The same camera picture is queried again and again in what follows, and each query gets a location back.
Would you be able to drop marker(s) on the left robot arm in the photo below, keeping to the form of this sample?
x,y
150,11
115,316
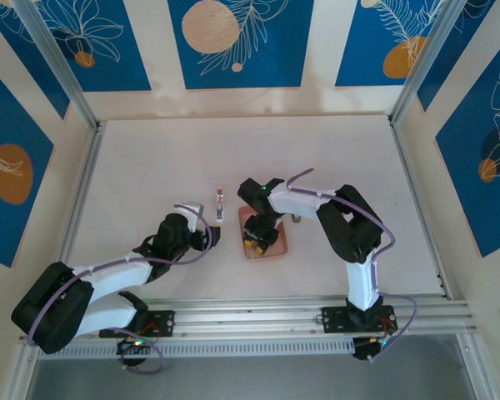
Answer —
x,y
50,308

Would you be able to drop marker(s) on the aluminium mounting rail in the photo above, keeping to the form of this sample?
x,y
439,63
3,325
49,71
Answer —
x,y
254,316

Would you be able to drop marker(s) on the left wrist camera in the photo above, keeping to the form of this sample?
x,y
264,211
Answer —
x,y
191,207

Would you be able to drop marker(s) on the aluminium table edge rail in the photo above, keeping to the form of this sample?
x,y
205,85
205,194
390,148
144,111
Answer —
x,y
85,175
401,150

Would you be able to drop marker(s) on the pink plastic tray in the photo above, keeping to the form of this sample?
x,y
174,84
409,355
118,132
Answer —
x,y
281,246

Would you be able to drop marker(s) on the blue floral wall panel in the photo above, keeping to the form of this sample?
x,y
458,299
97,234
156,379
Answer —
x,y
454,46
33,58
125,62
275,62
8,125
358,50
462,166

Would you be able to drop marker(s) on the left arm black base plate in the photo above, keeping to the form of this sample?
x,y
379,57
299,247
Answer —
x,y
162,323

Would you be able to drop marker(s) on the gray staple strip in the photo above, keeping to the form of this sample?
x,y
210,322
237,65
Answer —
x,y
255,257

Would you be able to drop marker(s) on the pink and white stapler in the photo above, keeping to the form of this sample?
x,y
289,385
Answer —
x,y
219,208

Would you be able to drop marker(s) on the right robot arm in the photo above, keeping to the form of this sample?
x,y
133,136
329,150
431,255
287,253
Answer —
x,y
350,233

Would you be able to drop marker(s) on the aluminium frame post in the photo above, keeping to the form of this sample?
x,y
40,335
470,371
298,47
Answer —
x,y
58,62
425,58

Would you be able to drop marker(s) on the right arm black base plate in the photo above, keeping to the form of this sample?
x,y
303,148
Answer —
x,y
333,320

